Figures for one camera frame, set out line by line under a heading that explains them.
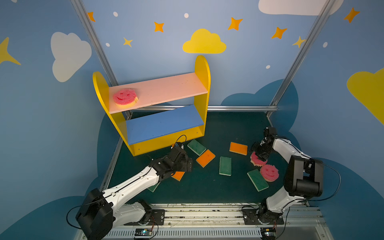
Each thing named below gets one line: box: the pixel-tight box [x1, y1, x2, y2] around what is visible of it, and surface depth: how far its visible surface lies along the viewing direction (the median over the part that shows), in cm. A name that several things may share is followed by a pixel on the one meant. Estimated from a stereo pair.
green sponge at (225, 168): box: [219, 156, 232, 176], surface depth 94 cm
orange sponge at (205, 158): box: [195, 149, 216, 168], surface depth 98 cm
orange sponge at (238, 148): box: [229, 142, 248, 156], surface depth 104 cm
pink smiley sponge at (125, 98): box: [112, 88, 139, 109], surface depth 68 cm
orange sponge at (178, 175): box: [170, 171, 185, 182], surface depth 90 cm
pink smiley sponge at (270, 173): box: [260, 164, 280, 182], surface depth 89 cm
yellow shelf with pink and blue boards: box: [92, 55, 211, 157], surface depth 84 cm
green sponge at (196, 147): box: [187, 139, 207, 156], surface depth 103 cm
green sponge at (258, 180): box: [247, 169, 270, 192], surface depth 88 cm
